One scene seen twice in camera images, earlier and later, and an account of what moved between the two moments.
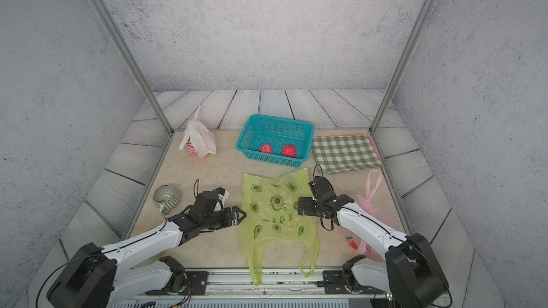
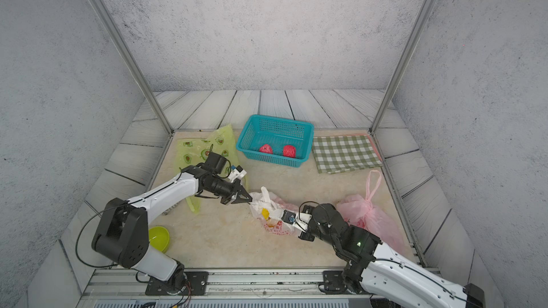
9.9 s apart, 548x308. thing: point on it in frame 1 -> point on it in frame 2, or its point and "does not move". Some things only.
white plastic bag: [198, 138] -> [267, 209]
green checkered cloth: [342, 152] does not move
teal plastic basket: [277, 132] does not move
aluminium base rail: [275, 289] does not move
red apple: [266, 148] does not move
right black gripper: [307, 209] -> [306, 236]
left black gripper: [235, 219] -> [237, 187]
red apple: [289, 150] does not move
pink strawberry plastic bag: [374, 207] does not move
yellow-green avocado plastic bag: [268, 214] -> [193, 151]
